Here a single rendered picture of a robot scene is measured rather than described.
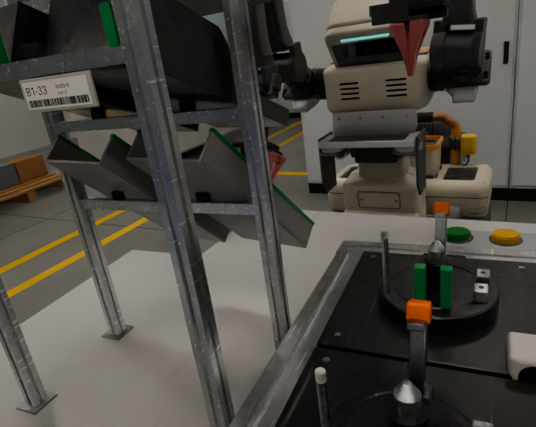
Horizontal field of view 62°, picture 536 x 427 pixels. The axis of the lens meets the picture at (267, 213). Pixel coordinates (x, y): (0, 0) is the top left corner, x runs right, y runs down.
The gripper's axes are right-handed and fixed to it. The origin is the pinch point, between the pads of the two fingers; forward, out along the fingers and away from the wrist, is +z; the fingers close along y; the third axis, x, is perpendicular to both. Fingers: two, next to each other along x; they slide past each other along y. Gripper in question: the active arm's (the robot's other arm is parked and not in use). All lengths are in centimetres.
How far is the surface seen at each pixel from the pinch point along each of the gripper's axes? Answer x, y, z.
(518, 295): -15.1, 14.5, 26.8
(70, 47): -35.8, -27.2, -7.4
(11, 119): 505, -809, 48
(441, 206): -11.4, 5.3, 16.9
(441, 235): -12.4, 5.4, 20.7
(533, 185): 279, 44, 102
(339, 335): -28.2, -4.4, 27.1
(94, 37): -36.2, -23.4, -7.8
